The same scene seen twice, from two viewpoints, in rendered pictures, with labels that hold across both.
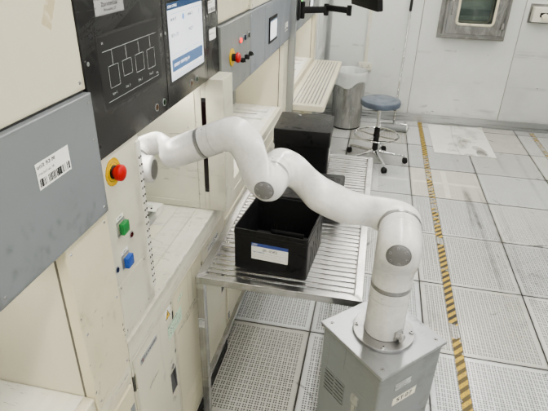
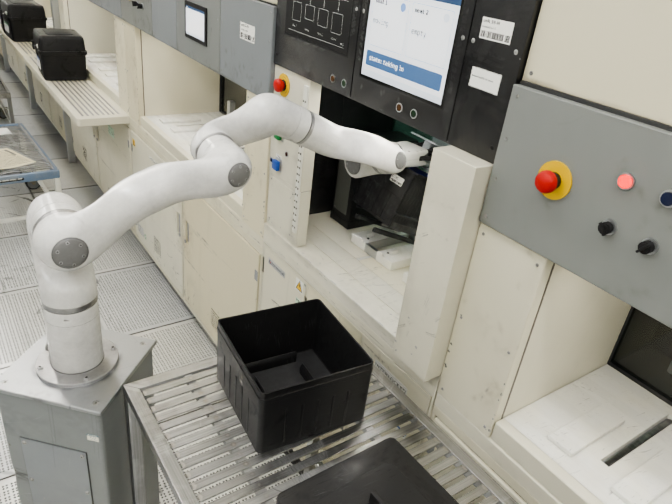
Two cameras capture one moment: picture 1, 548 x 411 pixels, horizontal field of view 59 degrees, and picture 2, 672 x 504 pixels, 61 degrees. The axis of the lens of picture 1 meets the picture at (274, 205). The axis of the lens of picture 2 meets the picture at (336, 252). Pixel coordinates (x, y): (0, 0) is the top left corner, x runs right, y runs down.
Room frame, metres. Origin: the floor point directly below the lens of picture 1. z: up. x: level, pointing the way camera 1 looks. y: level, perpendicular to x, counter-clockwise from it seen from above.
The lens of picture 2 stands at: (2.34, -0.78, 1.75)
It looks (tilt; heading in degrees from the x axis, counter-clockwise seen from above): 28 degrees down; 131
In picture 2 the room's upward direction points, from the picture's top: 7 degrees clockwise
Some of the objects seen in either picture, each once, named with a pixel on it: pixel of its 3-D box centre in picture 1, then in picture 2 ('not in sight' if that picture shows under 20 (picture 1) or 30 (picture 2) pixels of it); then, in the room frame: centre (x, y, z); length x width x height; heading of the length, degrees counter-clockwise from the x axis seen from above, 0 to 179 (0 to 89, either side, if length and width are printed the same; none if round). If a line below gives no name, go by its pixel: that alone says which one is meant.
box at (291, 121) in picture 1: (303, 143); not in sight; (2.44, -0.15, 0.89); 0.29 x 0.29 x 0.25; 81
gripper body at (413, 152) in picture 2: not in sight; (404, 153); (1.38, 0.57, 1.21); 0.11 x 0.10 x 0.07; 85
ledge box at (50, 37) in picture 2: not in sight; (59, 53); (-1.42, 0.71, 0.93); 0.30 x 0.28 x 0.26; 166
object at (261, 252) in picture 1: (280, 235); (291, 369); (1.59, -0.03, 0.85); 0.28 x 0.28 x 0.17; 74
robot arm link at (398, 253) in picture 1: (396, 256); (61, 248); (1.14, -0.35, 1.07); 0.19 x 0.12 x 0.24; 166
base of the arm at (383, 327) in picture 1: (386, 308); (74, 331); (1.17, -0.36, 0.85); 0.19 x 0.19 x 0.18
